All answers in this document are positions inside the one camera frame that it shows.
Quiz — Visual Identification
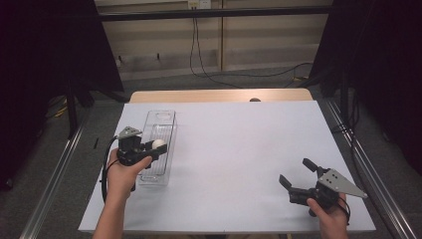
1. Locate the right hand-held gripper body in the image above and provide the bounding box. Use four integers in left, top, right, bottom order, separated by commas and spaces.
288, 167, 369, 218

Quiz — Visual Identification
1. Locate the black metal stand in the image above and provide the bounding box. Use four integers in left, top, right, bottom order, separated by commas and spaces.
65, 79, 131, 139
331, 71, 357, 133

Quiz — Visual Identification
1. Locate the white wall socket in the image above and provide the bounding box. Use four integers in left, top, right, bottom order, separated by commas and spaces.
187, 0, 213, 10

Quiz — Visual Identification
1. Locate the black horizontal metal bar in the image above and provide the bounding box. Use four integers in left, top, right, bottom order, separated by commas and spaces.
98, 5, 332, 23

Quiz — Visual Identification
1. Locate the person's left hand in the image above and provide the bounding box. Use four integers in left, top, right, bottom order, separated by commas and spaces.
105, 147, 154, 201

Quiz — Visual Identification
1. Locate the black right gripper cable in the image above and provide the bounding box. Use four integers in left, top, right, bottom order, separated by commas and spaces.
336, 196, 351, 227

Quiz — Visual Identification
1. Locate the metal floor rail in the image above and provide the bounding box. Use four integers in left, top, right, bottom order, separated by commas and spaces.
322, 99, 418, 239
19, 109, 92, 239

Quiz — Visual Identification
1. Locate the black floor cable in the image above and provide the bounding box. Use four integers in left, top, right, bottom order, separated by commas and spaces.
198, 62, 315, 80

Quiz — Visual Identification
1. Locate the clear plastic storage container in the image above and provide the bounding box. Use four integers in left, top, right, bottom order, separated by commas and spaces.
136, 110, 178, 187

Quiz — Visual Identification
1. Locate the black hanging wall cable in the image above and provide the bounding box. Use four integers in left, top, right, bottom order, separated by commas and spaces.
188, 17, 244, 90

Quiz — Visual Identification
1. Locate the dark curtain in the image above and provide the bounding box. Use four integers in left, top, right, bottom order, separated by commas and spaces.
308, 0, 422, 175
0, 0, 125, 192

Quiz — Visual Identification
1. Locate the yellow cable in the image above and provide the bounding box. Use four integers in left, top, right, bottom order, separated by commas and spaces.
45, 97, 70, 120

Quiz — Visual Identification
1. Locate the white table cover sheet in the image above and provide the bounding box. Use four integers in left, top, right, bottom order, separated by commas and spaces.
78, 100, 377, 234

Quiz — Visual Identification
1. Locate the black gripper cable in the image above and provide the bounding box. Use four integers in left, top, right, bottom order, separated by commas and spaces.
100, 134, 121, 204
336, 196, 351, 227

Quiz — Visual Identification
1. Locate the person's right hand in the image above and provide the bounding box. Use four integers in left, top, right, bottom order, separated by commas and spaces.
306, 193, 350, 233

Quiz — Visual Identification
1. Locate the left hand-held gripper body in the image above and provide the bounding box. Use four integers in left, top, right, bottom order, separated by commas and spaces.
115, 125, 157, 193

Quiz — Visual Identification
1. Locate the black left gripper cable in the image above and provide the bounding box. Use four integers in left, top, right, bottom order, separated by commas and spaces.
100, 134, 121, 204

